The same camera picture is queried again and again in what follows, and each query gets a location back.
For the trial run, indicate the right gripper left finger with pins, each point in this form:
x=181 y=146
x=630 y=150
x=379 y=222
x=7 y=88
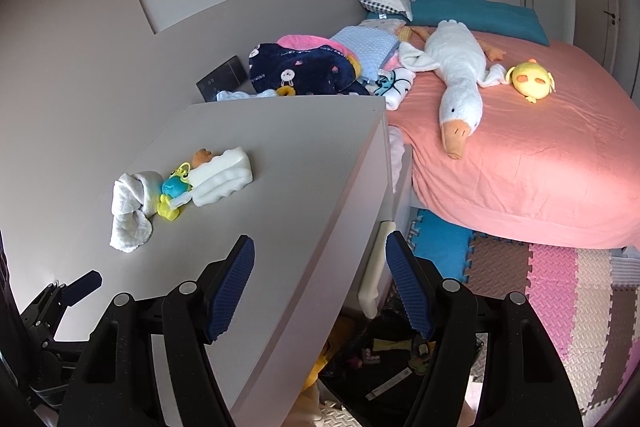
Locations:
x=114 y=383

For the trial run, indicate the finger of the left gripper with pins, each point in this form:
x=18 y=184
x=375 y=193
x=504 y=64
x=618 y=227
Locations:
x=44 y=314

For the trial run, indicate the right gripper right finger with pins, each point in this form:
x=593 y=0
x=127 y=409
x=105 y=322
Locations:
x=525 y=383

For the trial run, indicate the white towel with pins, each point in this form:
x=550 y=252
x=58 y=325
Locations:
x=134 y=201

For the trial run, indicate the teal yellow frog toy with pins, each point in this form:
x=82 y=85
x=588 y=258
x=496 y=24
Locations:
x=175 y=192

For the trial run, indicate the small brown bear toy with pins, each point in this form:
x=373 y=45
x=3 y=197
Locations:
x=201 y=157

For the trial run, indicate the white wavy foam sponge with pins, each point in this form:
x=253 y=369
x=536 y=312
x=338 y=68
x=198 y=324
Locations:
x=220 y=177

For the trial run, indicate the white long cardboard box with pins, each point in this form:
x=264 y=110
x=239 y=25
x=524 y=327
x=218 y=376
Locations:
x=389 y=384

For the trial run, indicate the black trash bin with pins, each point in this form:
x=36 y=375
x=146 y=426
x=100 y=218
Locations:
x=377 y=350

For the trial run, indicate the colourful foam floor mats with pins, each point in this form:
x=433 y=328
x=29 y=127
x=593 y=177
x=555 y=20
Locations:
x=587 y=300

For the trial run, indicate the yellow pikachu plush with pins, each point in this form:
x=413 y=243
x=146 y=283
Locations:
x=330 y=347

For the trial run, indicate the pink bed sheet mattress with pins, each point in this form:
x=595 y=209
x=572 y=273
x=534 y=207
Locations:
x=562 y=172

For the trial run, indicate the yellow chick plush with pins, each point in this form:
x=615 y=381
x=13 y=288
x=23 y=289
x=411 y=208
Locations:
x=531 y=80

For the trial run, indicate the white cartoon print cloth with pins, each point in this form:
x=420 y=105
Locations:
x=393 y=86

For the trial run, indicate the light blue baby garment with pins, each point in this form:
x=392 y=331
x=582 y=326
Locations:
x=224 y=96

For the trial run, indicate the white goose plush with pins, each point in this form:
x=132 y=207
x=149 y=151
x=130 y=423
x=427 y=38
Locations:
x=465 y=65

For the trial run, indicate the light blue knit blanket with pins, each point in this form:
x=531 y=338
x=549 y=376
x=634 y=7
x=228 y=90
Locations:
x=372 y=48

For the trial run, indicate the navy rabbit print blanket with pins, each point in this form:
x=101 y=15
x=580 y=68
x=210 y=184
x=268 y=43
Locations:
x=319 y=71

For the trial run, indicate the teal long pillow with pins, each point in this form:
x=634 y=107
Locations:
x=481 y=15

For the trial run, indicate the pink fleece blanket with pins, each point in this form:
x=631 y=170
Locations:
x=309 y=42

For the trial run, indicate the black wall switch panel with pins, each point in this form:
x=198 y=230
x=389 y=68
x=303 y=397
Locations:
x=229 y=76

